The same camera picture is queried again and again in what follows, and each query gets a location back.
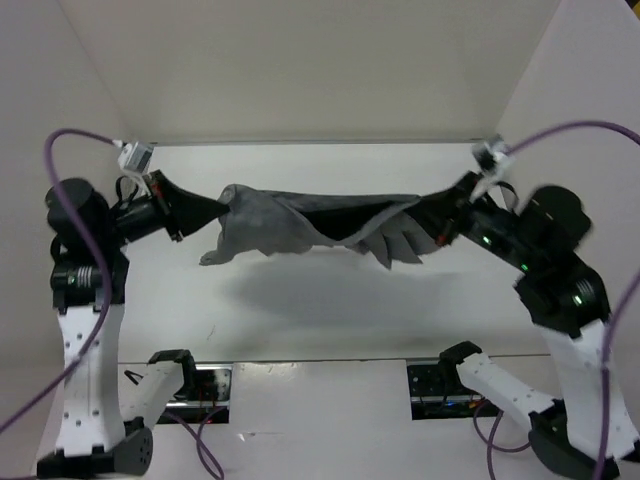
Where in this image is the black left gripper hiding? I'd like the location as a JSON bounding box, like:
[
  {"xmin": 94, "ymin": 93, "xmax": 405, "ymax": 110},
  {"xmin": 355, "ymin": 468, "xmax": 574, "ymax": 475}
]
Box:
[{"xmin": 99, "ymin": 168, "xmax": 229, "ymax": 246}]

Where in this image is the grey pleated skirt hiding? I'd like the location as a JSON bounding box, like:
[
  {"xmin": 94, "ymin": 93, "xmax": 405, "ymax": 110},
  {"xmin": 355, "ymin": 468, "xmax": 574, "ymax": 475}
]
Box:
[{"xmin": 199, "ymin": 184, "xmax": 439, "ymax": 269}]

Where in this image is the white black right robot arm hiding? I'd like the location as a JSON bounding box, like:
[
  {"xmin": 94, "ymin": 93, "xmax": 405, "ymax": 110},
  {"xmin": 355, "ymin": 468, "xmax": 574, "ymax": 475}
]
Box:
[{"xmin": 420, "ymin": 172, "xmax": 639, "ymax": 479}]

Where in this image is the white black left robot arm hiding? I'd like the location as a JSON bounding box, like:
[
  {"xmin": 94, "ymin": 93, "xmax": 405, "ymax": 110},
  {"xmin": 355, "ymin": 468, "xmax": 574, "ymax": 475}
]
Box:
[{"xmin": 36, "ymin": 171, "xmax": 229, "ymax": 479}]

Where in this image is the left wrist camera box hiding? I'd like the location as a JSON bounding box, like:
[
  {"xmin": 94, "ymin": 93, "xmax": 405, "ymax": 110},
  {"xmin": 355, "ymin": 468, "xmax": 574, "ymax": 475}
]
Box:
[{"xmin": 118, "ymin": 141, "xmax": 154, "ymax": 176}]

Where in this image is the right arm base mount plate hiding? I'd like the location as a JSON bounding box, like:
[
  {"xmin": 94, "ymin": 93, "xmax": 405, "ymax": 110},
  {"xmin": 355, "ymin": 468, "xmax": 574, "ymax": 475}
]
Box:
[{"xmin": 406, "ymin": 362, "xmax": 485, "ymax": 421}]

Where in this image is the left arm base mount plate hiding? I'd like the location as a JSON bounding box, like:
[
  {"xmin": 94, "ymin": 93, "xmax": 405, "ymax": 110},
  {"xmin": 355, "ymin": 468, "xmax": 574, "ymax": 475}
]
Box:
[{"xmin": 162, "ymin": 363, "xmax": 233, "ymax": 425}]

